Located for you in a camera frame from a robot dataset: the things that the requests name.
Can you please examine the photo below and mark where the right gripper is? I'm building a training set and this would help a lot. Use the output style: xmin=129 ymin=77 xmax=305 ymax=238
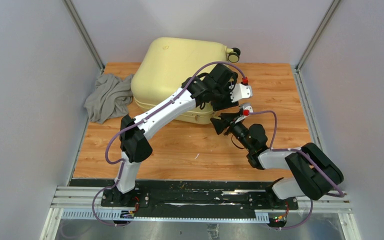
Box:
xmin=210 ymin=112 xmax=254 ymax=152

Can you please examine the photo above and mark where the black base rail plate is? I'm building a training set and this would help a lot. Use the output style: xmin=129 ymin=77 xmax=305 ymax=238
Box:
xmin=100 ymin=180 xmax=298 ymax=219

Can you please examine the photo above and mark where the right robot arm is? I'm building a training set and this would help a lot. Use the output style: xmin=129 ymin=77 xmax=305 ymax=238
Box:
xmin=210 ymin=112 xmax=345 ymax=209

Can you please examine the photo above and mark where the grey crumpled cloth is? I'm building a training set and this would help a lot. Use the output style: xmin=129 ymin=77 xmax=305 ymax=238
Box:
xmin=83 ymin=74 xmax=134 ymax=125

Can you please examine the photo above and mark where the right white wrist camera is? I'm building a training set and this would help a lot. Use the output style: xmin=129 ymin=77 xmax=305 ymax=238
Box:
xmin=234 ymin=102 xmax=254 ymax=124

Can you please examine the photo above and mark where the cream suitcase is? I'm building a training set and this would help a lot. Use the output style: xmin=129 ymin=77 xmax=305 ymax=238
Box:
xmin=131 ymin=37 xmax=233 ymax=113

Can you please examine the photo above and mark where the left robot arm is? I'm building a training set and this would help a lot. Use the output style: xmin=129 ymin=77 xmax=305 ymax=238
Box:
xmin=104 ymin=61 xmax=244 ymax=207

